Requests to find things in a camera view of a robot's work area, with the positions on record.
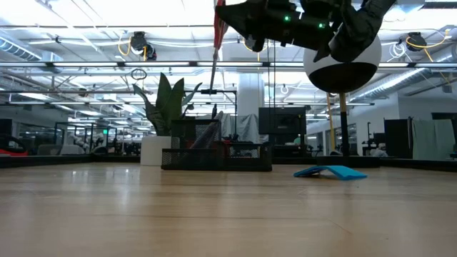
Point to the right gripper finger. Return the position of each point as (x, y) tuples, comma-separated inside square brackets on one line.
[(246, 18)]

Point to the blue sticky note pad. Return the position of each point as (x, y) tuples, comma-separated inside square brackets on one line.
[(342, 172)]

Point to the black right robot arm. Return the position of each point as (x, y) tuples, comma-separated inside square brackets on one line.
[(357, 32)]

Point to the black mesh desk organizer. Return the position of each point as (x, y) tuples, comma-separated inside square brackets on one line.
[(200, 160)]

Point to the white globe lamp black stand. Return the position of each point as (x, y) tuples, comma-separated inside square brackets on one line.
[(342, 78)]

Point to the black monitor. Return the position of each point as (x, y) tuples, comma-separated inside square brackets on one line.
[(282, 121)]

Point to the grey cover sheet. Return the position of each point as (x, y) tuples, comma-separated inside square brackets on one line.
[(246, 128)]

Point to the green striped snake plant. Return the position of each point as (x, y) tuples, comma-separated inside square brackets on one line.
[(168, 107)]

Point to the black cabinet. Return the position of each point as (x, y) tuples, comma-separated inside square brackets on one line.
[(398, 139)]

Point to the white plant pot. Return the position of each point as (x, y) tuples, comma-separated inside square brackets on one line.
[(153, 151)]

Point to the pale curtain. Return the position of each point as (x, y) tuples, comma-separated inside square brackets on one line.
[(433, 139)]

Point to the red and black cart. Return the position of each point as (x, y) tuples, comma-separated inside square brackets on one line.
[(14, 152)]

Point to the black background frame stand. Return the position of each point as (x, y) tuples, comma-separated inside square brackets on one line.
[(209, 91)]

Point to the black metal table frame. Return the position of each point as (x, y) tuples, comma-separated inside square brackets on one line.
[(71, 160)]

